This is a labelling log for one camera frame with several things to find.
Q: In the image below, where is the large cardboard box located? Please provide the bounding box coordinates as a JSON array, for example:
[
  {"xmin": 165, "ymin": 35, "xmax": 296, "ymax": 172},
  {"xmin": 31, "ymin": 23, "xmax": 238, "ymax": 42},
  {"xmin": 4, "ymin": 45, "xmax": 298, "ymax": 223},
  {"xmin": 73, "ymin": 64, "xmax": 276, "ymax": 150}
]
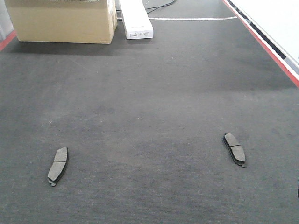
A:
[{"xmin": 5, "ymin": 0, "xmax": 117, "ymax": 44}]

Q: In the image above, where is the long white carton box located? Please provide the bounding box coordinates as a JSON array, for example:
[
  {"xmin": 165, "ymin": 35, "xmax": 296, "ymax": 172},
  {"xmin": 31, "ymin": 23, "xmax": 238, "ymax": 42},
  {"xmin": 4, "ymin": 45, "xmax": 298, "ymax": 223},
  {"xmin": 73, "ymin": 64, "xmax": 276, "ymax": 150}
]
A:
[{"xmin": 119, "ymin": 0, "xmax": 154, "ymax": 40}]

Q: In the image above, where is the grey brake pad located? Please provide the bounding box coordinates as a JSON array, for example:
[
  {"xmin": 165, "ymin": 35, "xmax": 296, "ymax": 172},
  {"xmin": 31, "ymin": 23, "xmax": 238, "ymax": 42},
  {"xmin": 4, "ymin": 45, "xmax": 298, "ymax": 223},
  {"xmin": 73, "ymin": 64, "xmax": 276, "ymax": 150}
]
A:
[
  {"xmin": 223, "ymin": 133, "xmax": 246, "ymax": 168},
  {"xmin": 47, "ymin": 147, "xmax": 69, "ymax": 187}
]

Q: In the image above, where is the black floor cable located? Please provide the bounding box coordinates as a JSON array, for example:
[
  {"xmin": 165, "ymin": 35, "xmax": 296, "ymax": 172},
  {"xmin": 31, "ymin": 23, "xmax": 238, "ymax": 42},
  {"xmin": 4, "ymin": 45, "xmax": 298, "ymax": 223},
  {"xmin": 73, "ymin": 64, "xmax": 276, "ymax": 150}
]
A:
[{"xmin": 144, "ymin": 0, "xmax": 176, "ymax": 14}]

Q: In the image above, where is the black conveyor belt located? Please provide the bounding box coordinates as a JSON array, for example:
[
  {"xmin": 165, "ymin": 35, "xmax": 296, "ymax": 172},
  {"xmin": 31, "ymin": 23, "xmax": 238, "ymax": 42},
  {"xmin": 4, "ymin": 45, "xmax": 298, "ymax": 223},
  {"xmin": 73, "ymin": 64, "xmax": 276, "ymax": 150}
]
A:
[{"xmin": 0, "ymin": 0, "xmax": 299, "ymax": 224}]

